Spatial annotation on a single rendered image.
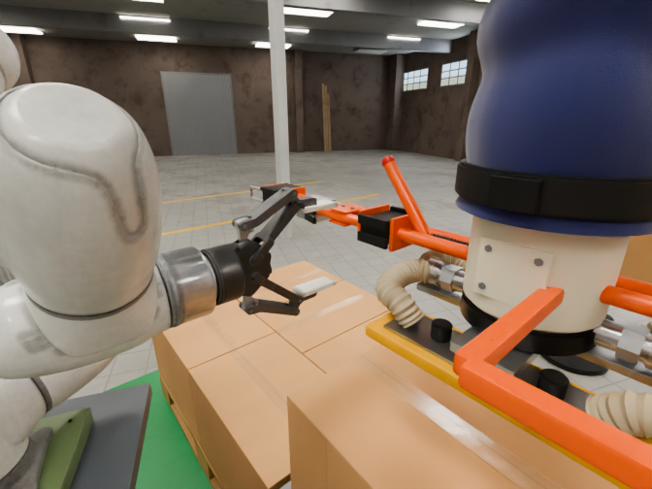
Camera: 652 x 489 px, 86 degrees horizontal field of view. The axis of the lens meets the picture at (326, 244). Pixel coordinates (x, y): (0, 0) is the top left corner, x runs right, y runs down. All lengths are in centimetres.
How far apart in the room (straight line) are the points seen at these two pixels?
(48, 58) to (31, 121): 1609
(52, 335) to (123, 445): 67
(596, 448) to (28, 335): 43
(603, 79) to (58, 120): 41
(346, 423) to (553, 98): 57
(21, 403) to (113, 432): 25
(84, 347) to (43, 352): 3
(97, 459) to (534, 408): 91
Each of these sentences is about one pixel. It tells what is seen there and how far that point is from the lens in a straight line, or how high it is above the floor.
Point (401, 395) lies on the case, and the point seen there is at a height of 95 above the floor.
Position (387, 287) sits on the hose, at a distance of 55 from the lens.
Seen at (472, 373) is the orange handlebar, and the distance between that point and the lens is 30.
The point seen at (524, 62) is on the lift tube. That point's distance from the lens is 43.
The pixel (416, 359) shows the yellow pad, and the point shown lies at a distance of 51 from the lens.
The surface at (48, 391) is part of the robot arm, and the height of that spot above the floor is 94.
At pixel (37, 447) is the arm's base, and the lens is 104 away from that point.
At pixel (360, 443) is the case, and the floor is 95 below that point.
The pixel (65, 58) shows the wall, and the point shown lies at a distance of 1622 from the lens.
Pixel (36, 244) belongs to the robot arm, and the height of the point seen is 138.
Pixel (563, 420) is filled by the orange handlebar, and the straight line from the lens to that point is 29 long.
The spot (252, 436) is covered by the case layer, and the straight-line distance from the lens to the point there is 124.
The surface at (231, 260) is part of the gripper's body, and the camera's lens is 45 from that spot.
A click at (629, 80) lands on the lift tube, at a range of 42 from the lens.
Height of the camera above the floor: 146
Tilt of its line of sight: 20 degrees down
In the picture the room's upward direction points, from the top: straight up
